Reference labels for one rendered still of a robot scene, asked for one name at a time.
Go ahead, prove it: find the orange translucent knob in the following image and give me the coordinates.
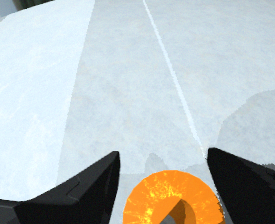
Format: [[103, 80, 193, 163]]
[[122, 171, 225, 224]]

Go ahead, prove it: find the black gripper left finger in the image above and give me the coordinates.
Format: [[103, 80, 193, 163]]
[[0, 152, 121, 224]]

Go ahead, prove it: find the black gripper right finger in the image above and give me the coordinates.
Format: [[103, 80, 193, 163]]
[[206, 148, 275, 224]]

